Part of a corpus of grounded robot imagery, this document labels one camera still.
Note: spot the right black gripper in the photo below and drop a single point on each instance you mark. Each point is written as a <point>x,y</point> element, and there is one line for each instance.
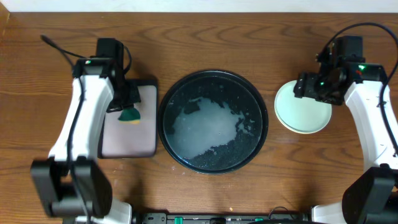
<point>305,87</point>

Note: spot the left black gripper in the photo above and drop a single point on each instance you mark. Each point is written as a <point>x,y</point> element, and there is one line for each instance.
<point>134,89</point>

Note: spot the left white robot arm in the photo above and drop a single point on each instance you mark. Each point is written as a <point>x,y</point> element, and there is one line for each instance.
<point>69,182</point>

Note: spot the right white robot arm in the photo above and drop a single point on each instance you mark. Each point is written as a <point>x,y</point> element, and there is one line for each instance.
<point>372,198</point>

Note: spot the mint green plate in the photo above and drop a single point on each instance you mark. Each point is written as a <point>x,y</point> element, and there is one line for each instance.
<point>300,115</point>

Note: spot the black rectangular soap tray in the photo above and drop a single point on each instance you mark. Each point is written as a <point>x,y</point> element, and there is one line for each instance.
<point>132,139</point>

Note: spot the round black tray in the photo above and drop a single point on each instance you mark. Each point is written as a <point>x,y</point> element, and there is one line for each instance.
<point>213,121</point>

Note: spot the black rail with green clips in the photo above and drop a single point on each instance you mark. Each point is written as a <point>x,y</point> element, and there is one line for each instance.
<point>277,215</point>

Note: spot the green yellow sponge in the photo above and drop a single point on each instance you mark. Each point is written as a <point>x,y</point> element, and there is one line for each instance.
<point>130,115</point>

